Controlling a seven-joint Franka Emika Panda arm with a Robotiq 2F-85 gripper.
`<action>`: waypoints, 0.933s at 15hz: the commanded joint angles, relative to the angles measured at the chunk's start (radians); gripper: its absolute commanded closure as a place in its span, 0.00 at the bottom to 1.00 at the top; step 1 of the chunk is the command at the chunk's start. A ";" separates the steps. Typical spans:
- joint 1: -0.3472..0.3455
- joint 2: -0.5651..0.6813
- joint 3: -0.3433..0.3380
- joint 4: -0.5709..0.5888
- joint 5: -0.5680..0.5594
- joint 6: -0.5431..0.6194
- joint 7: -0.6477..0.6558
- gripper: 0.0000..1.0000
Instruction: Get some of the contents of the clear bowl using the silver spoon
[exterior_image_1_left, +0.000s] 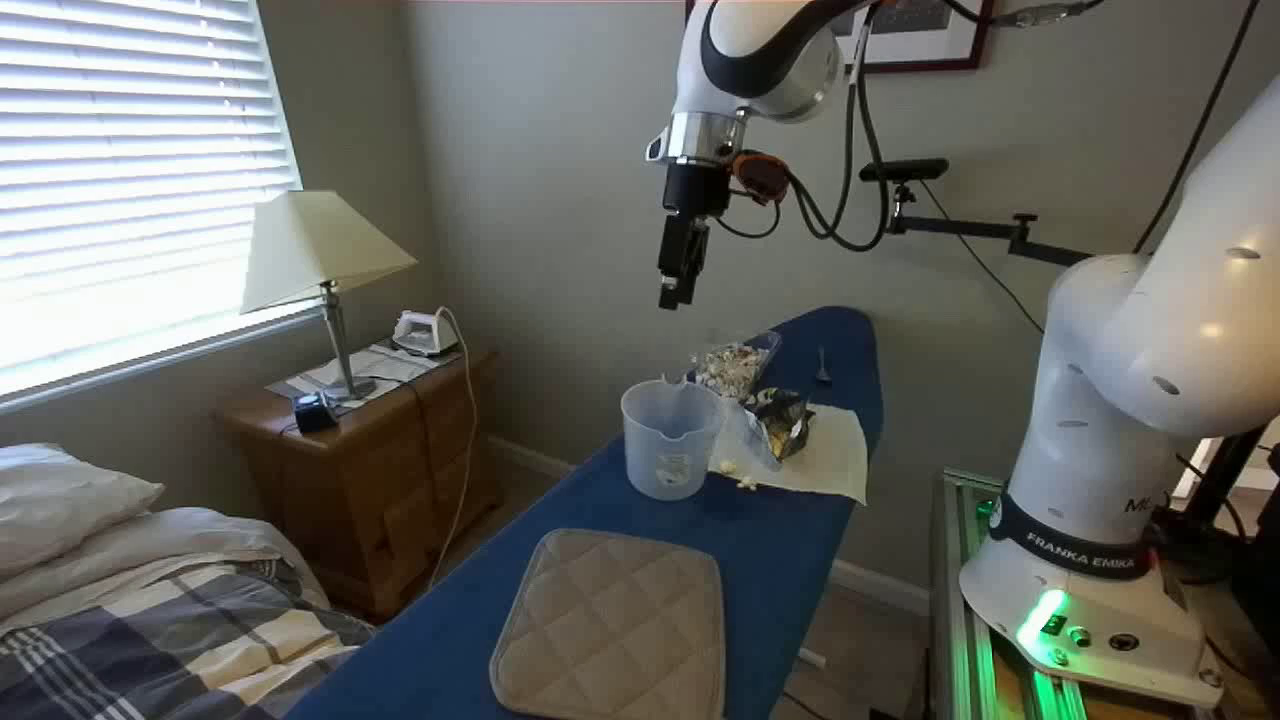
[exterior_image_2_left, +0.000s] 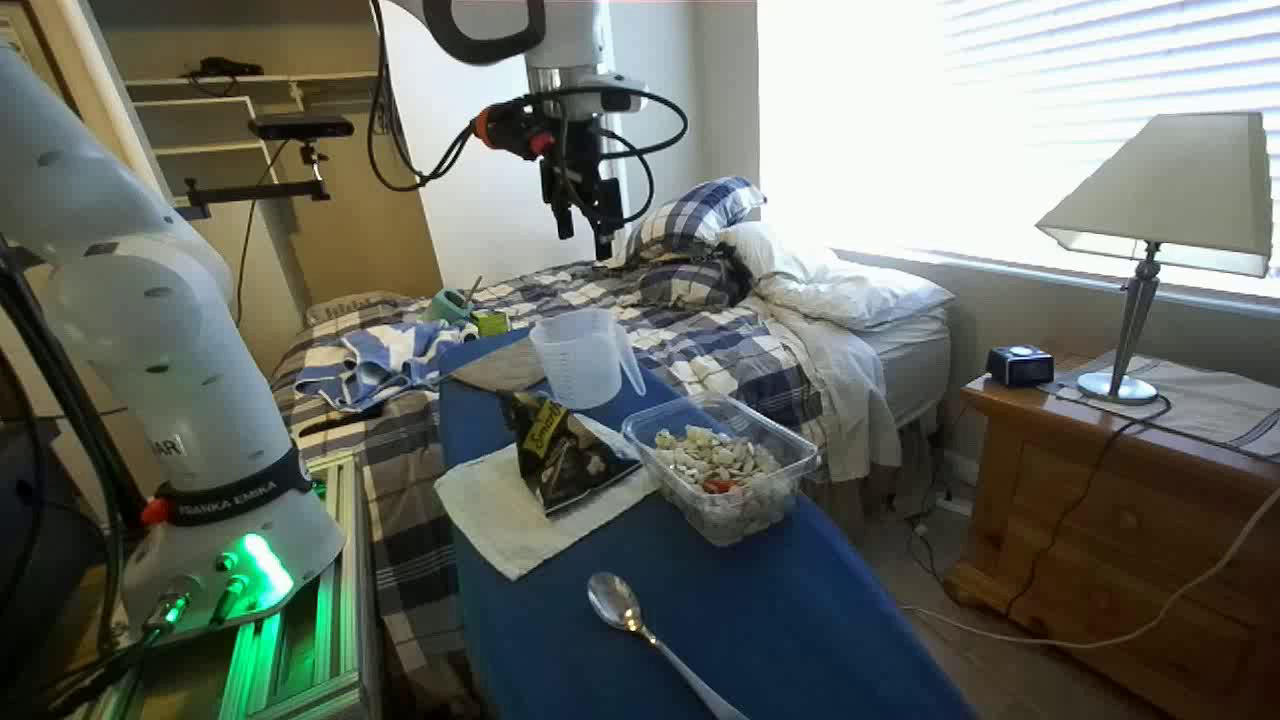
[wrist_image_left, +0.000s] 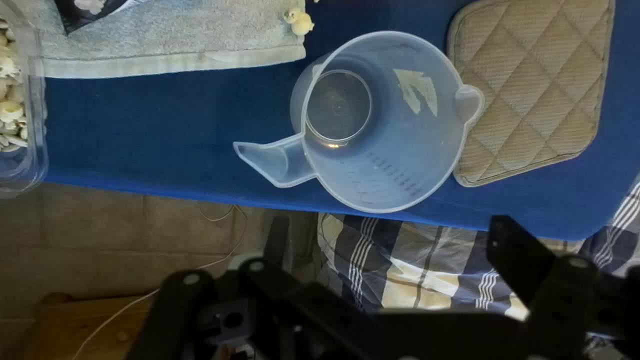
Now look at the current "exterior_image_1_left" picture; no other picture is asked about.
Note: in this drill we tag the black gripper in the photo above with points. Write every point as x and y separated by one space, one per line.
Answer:
697 188

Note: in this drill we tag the silver spoon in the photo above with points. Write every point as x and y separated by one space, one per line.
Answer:
825 365

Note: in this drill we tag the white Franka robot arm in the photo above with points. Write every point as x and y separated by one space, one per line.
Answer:
1133 345

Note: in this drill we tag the clear bowl with contents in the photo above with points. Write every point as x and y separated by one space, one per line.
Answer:
734 361

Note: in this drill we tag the translucent plastic measuring cup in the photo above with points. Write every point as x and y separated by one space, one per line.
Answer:
671 443

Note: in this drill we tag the crumpled shiny foil wrapper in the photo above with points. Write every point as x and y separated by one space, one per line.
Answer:
778 420

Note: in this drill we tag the white cloth towel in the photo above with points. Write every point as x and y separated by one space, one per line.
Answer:
832 460

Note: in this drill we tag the white clothes iron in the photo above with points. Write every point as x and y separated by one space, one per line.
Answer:
425 333

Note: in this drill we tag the blue ironing board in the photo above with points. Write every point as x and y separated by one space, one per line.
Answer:
744 566

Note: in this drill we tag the papers on nightstand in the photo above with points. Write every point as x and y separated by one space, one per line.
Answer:
383 365

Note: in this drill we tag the gray quilted pot holder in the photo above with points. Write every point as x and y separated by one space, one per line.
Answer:
606 624

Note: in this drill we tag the cream shade table lamp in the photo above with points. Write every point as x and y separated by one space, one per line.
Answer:
323 241

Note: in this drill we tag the wooden nightstand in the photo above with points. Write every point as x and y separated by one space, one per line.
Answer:
361 492

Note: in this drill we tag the small black clock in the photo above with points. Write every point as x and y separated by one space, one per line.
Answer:
312 414

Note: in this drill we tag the white window blinds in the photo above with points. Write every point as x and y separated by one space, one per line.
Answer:
133 163

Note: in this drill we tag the white bed sheet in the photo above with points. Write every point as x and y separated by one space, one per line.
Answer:
162 543

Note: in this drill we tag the black equipment stand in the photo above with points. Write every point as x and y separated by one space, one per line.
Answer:
1227 534

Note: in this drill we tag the plaid duvet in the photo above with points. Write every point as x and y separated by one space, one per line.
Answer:
162 655

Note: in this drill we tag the white pillow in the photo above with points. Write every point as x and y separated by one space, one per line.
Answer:
63 502

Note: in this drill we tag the black orange wrist camera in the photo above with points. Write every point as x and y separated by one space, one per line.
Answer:
763 175

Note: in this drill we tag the black stereo camera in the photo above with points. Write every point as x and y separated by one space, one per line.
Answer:
904 171

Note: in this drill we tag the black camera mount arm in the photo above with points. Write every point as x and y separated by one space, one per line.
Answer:
987 229

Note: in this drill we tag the dark framed wall picture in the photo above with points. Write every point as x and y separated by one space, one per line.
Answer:
932 42

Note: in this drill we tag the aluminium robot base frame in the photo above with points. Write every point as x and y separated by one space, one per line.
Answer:
983 667

